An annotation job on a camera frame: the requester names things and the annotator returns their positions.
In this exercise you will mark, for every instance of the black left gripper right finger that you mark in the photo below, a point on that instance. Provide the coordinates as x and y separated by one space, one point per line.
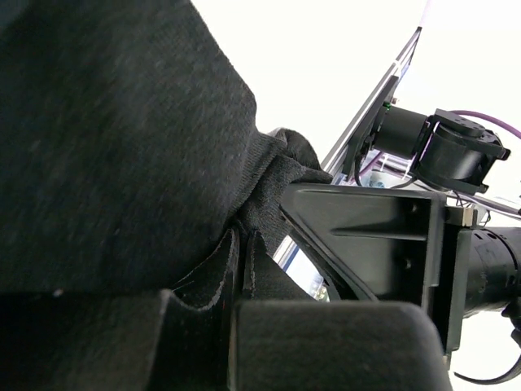
277 344

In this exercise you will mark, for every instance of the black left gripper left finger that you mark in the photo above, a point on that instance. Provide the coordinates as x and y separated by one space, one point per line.
157 340

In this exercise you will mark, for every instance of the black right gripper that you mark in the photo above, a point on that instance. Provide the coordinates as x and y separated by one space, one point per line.
380 244

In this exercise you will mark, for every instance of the long black sock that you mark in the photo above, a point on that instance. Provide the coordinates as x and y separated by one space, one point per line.
130 157

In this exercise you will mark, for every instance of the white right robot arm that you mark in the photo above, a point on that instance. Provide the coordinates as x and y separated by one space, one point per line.
448 152

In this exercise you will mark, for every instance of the aluminium front rail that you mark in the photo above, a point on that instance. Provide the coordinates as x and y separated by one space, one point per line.
333 161

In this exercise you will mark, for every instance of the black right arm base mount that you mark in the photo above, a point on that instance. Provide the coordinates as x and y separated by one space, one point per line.
363 128

